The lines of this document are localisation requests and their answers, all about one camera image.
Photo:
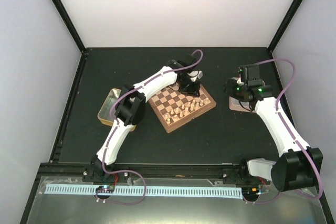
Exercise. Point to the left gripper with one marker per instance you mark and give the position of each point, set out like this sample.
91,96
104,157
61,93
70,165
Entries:
193,92

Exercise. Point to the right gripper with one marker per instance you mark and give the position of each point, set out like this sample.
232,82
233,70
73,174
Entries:
228,88

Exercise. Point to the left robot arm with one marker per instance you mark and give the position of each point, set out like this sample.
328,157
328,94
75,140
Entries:
129,108

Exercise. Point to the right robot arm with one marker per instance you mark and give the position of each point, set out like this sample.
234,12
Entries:
298,165

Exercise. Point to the wooden chess board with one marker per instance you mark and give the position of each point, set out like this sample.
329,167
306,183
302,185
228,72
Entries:
169,98

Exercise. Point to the small circuit board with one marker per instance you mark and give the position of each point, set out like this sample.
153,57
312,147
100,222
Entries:
105,189

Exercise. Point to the gold metal tin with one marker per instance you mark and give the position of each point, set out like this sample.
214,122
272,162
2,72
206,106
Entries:
104,112

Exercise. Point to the light blue cable duct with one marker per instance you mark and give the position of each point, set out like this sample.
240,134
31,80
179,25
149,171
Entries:
149,191

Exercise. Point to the right frame post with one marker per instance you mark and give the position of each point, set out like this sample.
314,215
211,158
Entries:
294,6

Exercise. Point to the frame post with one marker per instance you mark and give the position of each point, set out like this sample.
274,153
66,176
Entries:
294,6
69,24

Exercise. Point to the black aluminium rail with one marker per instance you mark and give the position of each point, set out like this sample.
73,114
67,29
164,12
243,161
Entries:
230,174

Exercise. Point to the left frame post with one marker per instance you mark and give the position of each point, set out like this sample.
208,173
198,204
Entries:
69,24

